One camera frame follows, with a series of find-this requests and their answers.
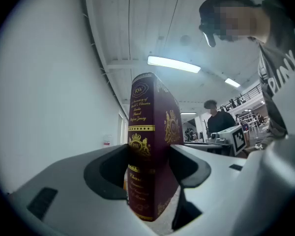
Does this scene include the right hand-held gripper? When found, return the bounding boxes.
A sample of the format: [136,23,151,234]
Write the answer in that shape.
[210,124,248,157]

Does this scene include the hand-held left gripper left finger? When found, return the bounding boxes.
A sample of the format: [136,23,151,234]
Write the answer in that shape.
[7,143,158,236]

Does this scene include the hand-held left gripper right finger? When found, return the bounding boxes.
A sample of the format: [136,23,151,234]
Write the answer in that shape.
[159,133,295,236]

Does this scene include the dark red hardcover book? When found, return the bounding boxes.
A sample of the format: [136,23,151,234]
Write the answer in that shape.
[126,72,185,222]

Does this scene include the person's right forearm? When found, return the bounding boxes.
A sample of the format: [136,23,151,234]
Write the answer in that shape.
[243,134,290,158]

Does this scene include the black mezzanine railing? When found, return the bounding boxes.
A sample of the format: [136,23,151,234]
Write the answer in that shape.
[218,84,263,111]

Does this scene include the person's torso in dark shirt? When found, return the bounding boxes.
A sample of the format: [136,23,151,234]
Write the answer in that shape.
[257,0,295,147]

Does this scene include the long ceiling light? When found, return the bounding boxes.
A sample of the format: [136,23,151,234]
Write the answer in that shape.
[147,55,202,74]

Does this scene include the round ceiling detector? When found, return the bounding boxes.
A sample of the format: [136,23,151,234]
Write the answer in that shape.
[179,34,192,45]

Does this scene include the person's head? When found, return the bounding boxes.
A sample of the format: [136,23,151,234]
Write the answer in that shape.
[198,0,271,48]

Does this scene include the red and white wall box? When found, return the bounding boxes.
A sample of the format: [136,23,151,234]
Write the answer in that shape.
[103,134,113,148]

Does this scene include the head-worn camera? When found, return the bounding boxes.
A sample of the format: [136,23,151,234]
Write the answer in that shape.
[199,21,217,48]

